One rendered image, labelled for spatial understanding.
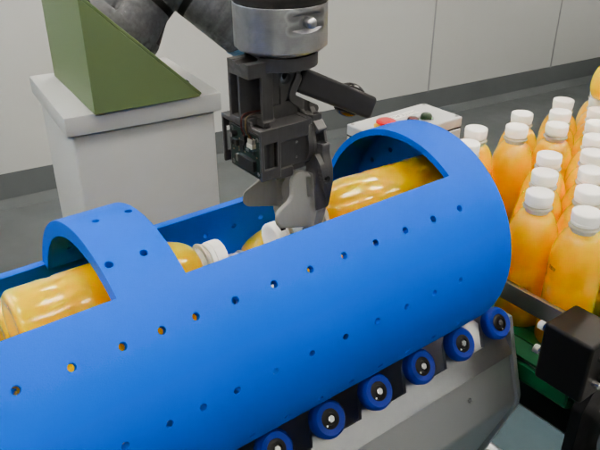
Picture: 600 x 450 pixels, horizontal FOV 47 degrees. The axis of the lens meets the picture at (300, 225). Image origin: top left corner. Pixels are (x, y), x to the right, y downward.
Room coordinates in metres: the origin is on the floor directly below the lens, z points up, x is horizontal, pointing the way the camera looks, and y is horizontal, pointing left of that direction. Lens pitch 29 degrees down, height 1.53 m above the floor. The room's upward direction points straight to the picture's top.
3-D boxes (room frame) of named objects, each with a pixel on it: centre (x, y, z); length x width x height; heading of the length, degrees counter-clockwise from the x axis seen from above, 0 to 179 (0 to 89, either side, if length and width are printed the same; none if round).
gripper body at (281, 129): (0.65, 0.02, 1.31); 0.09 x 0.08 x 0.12; 127
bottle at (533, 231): (0.87, -0.34, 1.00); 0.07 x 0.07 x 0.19
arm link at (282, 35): (0.66, 0.02, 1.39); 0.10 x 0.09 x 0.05; 37
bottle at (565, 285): (0.81, -0.38, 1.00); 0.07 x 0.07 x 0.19
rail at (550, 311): (0.89, -0.27, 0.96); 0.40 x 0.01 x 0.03; 37
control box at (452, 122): (1.20, -0.19, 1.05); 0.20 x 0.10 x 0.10; 127
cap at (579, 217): (0.81, -0.38, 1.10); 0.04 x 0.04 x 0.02
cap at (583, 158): (1.01, -0.47, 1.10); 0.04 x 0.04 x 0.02
